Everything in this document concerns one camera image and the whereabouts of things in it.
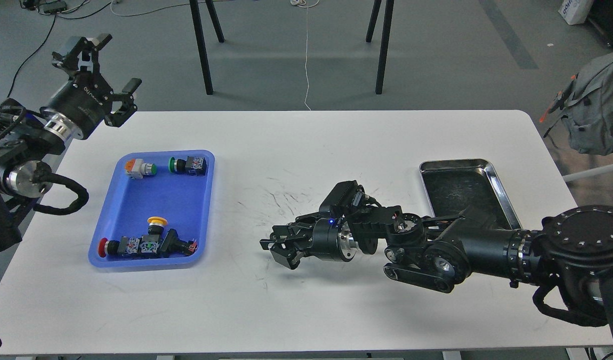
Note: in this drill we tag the yellow push button switch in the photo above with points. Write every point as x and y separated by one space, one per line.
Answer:
156 225

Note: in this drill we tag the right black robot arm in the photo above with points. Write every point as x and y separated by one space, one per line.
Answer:
570 259

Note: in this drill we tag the red push button switch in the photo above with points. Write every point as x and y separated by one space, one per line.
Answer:
128 247

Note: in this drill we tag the blue plastic tray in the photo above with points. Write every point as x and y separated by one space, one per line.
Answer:
182 199

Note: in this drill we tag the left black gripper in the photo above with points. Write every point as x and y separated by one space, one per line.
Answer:
74 111

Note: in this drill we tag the grey backpack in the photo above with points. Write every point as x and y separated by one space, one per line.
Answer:
585 108

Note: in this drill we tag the right black stand legs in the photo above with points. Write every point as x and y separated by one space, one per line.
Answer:
384 39

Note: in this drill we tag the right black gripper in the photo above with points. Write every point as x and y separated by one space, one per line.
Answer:
327 239

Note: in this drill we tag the metal tray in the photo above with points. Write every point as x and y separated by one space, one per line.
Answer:
456 184

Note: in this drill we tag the left black stand legs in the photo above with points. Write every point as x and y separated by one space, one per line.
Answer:
200 38

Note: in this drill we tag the green push button switch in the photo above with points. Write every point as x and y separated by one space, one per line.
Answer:
191 165

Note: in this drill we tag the black stand legs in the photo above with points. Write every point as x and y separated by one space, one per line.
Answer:
384 39
200 38

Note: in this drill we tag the black switch block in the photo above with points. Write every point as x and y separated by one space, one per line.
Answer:
173 244

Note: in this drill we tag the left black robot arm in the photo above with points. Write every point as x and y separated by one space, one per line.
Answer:
27 183

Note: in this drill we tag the orange push button switch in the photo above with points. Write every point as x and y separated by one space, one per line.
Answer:
137 168

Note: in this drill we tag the black power strip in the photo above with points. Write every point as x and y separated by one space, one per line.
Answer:
52 7

